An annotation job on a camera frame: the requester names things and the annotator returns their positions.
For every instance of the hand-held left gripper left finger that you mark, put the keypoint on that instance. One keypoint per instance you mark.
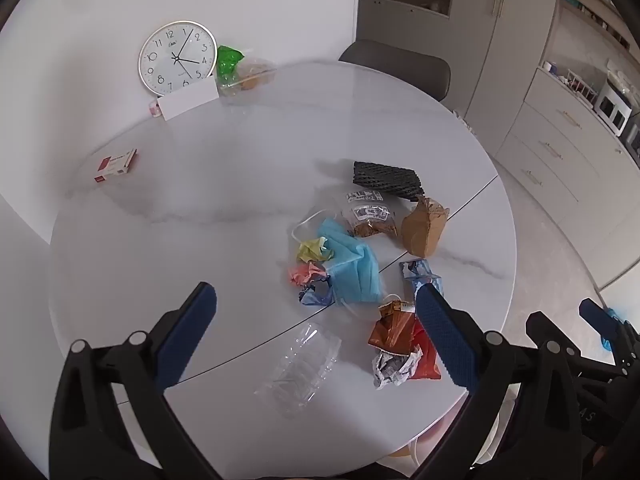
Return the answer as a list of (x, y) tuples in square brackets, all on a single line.
[(192, 320)]

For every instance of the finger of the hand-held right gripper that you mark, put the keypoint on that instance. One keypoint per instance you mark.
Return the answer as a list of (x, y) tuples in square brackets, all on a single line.
[(539, 322), (595, 316)]

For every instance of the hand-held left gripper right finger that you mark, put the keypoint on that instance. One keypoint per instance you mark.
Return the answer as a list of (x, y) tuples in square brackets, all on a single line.
[(445, 340)]

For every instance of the red wrapper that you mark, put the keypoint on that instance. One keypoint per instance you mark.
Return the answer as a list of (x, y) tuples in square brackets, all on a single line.
[(427, 360)]

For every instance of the orange brown foil wrapper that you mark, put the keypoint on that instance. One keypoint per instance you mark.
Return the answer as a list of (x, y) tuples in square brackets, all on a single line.
[(392, 330)]

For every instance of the white printed paper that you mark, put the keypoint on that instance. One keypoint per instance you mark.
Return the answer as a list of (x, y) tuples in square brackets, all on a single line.
[(392, 367)]

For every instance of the blue and silver wrapper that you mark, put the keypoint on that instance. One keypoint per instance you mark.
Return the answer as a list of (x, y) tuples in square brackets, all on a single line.
[(417, 270)]

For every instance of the brown paper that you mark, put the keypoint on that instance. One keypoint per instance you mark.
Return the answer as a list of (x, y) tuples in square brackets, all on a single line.
[(422, 230)]

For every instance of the blue face mask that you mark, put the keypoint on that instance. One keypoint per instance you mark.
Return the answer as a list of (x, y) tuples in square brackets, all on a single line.
[(355, 270)]

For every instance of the clear plastic tray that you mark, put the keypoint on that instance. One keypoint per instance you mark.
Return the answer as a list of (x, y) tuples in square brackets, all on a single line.
[(300, 370)]

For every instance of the pink paper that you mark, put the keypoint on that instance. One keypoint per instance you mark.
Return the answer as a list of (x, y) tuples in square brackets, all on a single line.
[(305, 274)]

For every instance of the dark blue paper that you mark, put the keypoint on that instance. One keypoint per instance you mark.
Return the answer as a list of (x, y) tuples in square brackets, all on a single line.
[(315, 297)]

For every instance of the yellow paper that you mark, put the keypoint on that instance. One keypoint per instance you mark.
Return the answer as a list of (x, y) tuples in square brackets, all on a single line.
[(312, 250)]

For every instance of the clear printed snack bag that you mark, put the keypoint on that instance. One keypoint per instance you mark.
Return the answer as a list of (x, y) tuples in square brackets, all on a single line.
[(370, 215)]

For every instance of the black foam net sleeve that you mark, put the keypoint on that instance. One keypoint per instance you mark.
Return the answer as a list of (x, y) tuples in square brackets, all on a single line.
[(385, 177)]

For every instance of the beige drawer cabinet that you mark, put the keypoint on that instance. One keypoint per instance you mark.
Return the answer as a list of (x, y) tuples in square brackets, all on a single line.
[(565, 150)]

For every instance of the red and white small box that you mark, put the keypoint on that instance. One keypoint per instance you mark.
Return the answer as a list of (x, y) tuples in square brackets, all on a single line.
[(115, 165)]

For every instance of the silver countertop oven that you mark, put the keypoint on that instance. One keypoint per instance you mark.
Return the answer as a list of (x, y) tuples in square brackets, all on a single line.
[(632, 132)]

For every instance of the white countertop oven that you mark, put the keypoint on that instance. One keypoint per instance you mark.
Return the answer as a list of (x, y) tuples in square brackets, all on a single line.
[(615, 105)]

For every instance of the small pink item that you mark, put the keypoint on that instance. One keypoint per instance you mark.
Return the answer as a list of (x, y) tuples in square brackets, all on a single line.
[(154, 109)]

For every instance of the white paper card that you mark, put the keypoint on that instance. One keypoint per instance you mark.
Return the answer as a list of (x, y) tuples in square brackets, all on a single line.
[(187, 100)]

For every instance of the white dish rack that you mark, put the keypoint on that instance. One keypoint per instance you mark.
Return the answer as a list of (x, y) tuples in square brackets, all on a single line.
[(582, 87)]

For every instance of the clear bag with oranges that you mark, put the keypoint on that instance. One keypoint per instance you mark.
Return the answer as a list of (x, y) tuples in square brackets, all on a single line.
[(255, 77)]

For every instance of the small white jar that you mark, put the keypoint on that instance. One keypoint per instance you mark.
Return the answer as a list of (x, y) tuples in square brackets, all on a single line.
[(550, 66)]

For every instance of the green plastic bag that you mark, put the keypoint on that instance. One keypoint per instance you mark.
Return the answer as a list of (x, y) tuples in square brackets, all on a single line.
[(227, 60)]

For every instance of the grey dining chair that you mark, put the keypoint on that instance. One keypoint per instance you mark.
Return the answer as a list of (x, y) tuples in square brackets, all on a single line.
[(395, 65)]

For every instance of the round white wall clock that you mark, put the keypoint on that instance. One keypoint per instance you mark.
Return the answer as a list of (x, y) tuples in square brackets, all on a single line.
[(170, 55)]

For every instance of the beige wall cabinet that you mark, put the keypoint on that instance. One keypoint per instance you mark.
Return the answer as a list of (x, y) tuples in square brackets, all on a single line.
[(515, 35)]

